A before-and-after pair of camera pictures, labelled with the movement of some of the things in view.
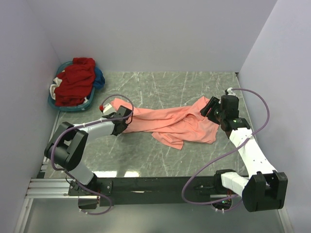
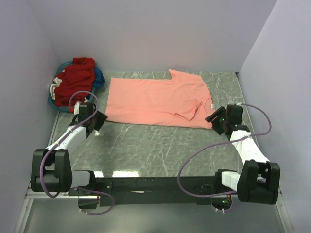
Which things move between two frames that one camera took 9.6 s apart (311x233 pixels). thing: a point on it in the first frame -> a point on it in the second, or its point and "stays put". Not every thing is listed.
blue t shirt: x=99 y=80 stays put
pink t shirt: x=173 y=126 -> x=183 y=100
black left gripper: x=125 y=113 -> x=99 y=119
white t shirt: x=58 y=82 stays put
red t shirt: x=77 y=81 stays put
